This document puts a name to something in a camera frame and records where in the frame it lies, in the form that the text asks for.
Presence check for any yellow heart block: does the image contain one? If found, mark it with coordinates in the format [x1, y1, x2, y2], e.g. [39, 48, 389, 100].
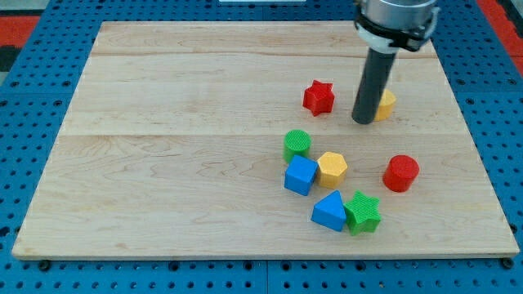
[374, 89, 397, 122]

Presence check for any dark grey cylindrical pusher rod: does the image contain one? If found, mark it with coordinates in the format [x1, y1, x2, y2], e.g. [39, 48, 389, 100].
[351, 48, 396, 124]

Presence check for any green cylinder block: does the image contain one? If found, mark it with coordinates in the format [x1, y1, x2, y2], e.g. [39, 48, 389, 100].
[283, 129, 312, 163]

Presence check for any light wooden board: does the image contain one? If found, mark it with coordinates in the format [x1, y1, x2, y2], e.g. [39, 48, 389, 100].
[12, 21, 519, 261]

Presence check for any blue triangle block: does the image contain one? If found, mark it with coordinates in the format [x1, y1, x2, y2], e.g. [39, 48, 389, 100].
[311, 190, 346, 232]

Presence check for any yellow hexagon block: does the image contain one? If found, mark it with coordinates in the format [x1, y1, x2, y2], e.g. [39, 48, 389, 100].
[317, 152, 348, 189]

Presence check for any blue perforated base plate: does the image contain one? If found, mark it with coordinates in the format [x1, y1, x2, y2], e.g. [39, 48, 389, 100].
[1, 0, 522, 293]

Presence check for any blue cube block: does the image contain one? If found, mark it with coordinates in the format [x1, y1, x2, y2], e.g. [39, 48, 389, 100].
[284, 155, 319, 196]

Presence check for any green star block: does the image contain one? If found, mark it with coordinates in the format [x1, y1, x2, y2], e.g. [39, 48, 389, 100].
[343, 190, 382, 236]

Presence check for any red cylinder block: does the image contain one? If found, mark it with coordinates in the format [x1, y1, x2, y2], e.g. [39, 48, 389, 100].
[382, 154, 420, 193]

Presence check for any red star block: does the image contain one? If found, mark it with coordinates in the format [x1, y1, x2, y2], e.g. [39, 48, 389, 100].
[302, 80, 335, 116]

